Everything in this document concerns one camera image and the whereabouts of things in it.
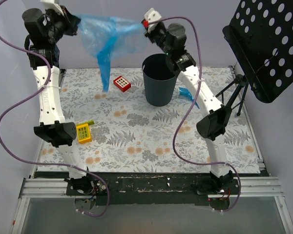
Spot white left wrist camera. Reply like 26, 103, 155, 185
40, 0, 64, 16

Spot blue plastic trash bag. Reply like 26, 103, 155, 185
77, 14, 147, 92

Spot yellow toy block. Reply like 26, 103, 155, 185
76, 120, 94, 144

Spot red toy block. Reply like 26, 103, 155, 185
113, 76, 131, 92

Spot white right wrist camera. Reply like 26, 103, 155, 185
142, 8, 162, 33

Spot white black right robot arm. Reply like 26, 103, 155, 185
142, 19, 233, 194

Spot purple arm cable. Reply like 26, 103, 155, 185
0, 0, 110, 217
146, 16, 242, 212

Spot floral patterned table mat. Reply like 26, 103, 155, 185
36, 67, 261, 173

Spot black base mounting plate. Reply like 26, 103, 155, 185
64, 173, 240, 208

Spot dark grey trash bin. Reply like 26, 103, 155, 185
142, 54, 177, 107

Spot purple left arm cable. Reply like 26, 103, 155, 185
0, 0, 110, 217

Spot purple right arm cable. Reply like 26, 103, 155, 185
146, 16, 242, 212

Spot black perforated music stand tray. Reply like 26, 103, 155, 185
223, 0, 293, 103

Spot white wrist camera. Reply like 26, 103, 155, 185
40, 0, 64, 16
142, 8, 162, 33

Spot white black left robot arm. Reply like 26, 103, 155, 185
22, 6, 87, 179

